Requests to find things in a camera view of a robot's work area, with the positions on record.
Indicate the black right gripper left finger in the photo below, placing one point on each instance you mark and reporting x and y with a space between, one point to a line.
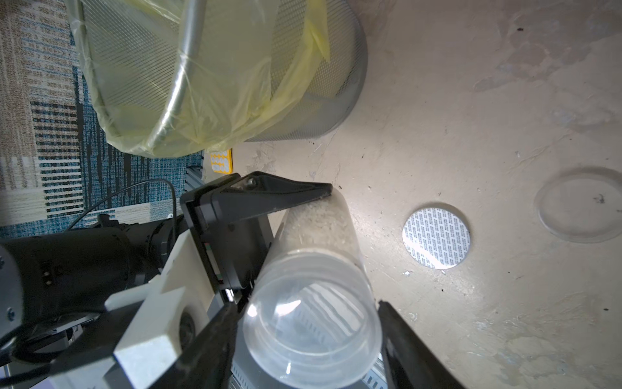
207 362

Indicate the clear medium jar lid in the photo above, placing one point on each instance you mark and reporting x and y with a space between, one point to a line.
581 205

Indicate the patterned white jar lid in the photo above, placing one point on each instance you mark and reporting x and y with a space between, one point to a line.
437 238

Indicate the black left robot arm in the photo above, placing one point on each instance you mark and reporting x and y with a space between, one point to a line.
54 287

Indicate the grey bin with yellow bag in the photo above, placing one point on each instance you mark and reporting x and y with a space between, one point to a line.
171 78

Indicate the aluminium mounting rail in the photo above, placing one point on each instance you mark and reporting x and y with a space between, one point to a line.
246 373

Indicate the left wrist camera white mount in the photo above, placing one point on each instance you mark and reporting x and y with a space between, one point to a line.
144 330

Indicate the small plastic jar with rice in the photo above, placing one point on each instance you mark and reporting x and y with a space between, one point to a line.
313 304

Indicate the yellow calculator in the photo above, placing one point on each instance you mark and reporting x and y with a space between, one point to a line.
221 162

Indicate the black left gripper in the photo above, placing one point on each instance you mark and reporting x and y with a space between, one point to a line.
228 220

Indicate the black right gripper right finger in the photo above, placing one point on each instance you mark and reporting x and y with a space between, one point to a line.
408 362

